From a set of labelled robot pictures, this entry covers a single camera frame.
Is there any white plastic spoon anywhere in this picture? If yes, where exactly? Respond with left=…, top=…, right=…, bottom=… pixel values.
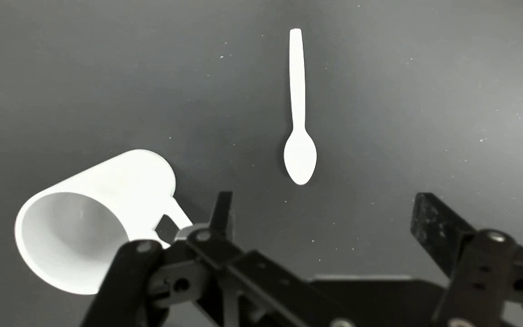
left=281, top=28, right=319, bottom=188

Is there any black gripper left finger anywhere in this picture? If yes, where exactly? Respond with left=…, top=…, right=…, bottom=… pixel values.
left=208, top=191, right=234, bottom=240

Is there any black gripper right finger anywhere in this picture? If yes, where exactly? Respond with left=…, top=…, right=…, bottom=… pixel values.
left=408, top=191, right=477, bottom=282

